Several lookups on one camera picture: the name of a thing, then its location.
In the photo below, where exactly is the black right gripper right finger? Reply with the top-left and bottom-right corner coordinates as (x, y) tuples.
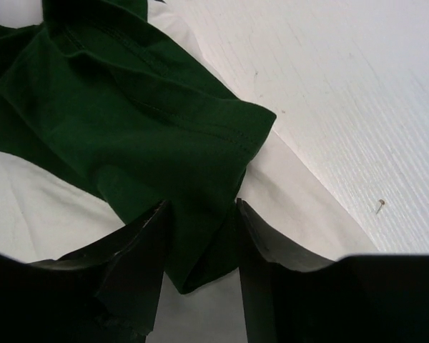
(237, 199), (429, 342)

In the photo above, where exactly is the small brown table pin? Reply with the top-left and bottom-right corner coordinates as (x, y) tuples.
(375, 199), (385, 214)

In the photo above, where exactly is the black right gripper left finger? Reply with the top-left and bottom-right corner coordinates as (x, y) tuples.
(0, 202), (170, 342)

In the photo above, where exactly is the white green-sleeved t-shirt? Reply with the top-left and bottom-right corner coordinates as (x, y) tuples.
(0, 0), (378, 343)

